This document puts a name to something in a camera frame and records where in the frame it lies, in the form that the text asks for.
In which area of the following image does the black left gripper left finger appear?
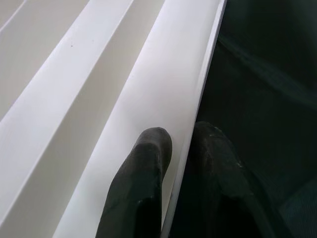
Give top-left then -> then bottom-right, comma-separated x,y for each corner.
95,126 -> 173,238

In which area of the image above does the white plastic table top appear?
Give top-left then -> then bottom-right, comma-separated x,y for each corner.
0,0 -> 228,238

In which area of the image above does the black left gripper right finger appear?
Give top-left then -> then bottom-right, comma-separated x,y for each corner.
170,121 -> 274,238

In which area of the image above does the black cloth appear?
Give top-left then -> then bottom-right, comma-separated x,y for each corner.
170,0 -> 317,238

